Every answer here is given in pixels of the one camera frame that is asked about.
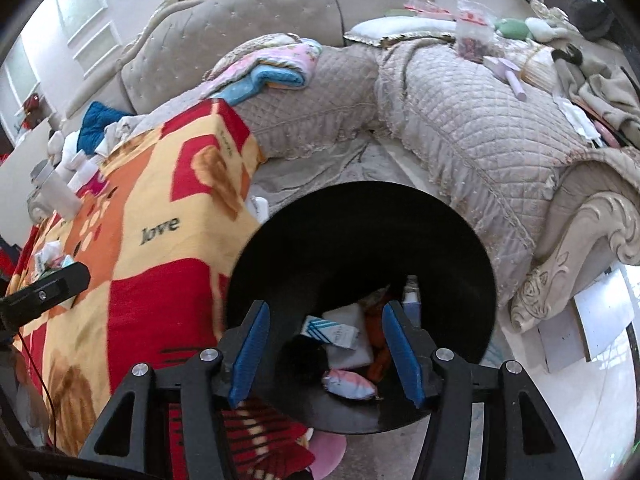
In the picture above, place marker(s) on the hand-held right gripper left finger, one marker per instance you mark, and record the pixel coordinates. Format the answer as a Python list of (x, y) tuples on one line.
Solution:
[(250, 355)]

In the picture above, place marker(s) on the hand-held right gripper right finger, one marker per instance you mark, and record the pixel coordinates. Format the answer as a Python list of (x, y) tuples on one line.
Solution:
[(402, 355)]

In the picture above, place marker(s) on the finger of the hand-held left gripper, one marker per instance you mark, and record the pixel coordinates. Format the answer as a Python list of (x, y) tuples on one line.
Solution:
[(50, 290)]

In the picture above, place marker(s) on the teal plastic packet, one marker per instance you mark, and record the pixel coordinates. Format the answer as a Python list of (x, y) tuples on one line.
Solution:
[(65, 262)]

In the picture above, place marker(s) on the white foam block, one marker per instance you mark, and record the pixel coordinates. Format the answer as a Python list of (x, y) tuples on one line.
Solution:
[(350, 357)]

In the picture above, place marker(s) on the iridescent carton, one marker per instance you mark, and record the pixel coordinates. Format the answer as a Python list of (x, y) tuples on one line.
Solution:
[(411, 300)]

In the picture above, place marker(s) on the pink plastic packet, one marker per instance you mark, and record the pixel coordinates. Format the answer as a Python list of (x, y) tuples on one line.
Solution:
[(350, 385)]

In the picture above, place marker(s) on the white box with teal stripes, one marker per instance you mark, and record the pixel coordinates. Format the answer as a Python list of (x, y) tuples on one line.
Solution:
[(325, 330)]

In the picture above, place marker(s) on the black trash bin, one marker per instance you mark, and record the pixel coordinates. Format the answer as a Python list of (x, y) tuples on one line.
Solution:
[(360, 235)]

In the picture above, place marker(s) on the white thermos bottle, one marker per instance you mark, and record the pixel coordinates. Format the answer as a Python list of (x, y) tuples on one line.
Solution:
[(57, 192)]

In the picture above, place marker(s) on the red orange printed blanket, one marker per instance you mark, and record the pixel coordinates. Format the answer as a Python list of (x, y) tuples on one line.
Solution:
[(165, 260)]

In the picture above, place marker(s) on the white cabinet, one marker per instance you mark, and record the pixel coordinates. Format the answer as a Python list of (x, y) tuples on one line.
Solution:
[(15, 170)]

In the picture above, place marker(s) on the white cloth bundle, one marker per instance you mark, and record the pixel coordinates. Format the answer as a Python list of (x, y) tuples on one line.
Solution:
[(65, 145)]

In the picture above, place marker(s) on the blue puffer jacket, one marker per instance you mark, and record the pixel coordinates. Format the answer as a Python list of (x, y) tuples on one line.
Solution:
[(100, 127)]

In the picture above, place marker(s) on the beige crumpled garment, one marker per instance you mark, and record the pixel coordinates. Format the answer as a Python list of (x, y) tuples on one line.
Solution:
[(125, 127)]

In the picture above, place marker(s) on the white board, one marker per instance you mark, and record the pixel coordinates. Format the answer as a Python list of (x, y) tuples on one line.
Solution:
[(600, 320)]

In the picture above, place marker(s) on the beige tufted sofa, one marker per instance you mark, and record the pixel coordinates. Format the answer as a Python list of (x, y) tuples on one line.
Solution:
[(450, 135)]

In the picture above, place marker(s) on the light blue folded blanket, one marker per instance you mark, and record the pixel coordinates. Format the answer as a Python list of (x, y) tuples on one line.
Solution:
[(270, 80)]

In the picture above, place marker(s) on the pink white toy hammer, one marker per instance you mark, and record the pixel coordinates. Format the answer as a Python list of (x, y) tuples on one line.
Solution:
[(515, 85)]

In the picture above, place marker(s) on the white folded cloth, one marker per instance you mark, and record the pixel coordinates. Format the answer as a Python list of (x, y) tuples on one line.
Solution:
[(580, 120)]

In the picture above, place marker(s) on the pink folded blanket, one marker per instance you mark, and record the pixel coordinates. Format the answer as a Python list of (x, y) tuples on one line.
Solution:
[(285, 57)]

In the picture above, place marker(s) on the beige woven bag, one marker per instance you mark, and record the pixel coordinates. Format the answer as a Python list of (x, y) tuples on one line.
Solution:
[(537, 67)]

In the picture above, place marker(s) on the white pillow with trim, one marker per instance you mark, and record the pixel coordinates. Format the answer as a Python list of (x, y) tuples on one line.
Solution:
[(400, 27)]

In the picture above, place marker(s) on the clear bag of snacks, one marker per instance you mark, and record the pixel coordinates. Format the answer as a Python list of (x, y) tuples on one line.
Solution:
[(472, 35)]

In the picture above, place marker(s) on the beige coat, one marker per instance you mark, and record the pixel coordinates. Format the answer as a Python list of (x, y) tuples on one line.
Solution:
[(600, 90)]

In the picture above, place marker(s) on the green plush toy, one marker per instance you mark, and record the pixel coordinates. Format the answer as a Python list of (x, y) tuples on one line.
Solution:
[(512, 29)]

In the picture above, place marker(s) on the pink packets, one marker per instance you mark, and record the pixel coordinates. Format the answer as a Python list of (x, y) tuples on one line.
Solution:
[(430, 7)]

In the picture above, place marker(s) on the white plush toy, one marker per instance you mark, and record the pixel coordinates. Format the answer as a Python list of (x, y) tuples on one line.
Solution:
[(545, 27)]

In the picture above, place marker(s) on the black puffer jacket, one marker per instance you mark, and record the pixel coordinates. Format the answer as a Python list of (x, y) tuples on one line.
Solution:
[(592, 17)]

